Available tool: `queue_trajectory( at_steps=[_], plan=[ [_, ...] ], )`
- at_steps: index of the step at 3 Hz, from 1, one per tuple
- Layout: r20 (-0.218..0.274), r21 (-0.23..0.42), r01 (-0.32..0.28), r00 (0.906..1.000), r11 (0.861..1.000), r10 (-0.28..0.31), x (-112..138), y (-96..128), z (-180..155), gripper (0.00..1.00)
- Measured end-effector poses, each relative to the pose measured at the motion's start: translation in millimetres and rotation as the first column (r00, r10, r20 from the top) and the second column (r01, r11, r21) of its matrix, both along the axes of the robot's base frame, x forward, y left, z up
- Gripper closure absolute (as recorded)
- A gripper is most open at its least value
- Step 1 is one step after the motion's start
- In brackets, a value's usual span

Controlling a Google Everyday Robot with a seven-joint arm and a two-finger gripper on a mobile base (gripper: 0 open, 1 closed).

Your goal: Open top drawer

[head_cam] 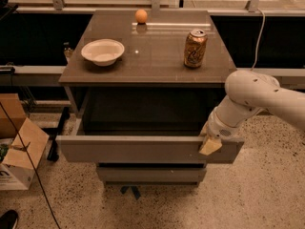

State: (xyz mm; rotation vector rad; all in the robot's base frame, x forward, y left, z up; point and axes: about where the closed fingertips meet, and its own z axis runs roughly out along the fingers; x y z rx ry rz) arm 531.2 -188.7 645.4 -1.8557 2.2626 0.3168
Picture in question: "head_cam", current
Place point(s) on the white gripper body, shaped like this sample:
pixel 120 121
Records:
pixel 218 128

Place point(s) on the grey top drawer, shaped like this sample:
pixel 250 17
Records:
pixel 142 125

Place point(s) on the grey drawer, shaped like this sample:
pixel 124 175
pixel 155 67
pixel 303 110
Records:
pixel 142 125
pixel 157 175

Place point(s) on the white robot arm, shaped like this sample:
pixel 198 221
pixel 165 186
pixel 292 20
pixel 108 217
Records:
pixel 248 94

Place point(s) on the grey drawer cabinet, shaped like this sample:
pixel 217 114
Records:
pixel 153 58

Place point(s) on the grey bottom drawer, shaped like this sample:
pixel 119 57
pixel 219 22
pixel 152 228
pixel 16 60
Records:
pixel 157 175

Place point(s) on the open cardboard box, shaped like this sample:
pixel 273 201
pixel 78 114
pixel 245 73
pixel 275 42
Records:
pixel 17 167

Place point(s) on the golden soda can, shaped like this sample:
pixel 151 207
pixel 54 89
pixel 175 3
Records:
pixel 195 47

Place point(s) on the white bowl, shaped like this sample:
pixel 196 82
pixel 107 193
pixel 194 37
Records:
pixel 103 52

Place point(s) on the orange ball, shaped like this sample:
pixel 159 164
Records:
pixel 141 16

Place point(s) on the black table leg left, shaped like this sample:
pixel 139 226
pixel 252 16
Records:
pixel 53 154

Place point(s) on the brown cardboard box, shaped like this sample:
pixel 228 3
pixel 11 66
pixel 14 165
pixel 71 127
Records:
pixel 12 115

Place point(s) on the black shoe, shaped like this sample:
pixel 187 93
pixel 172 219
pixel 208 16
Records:
pixel 9 220

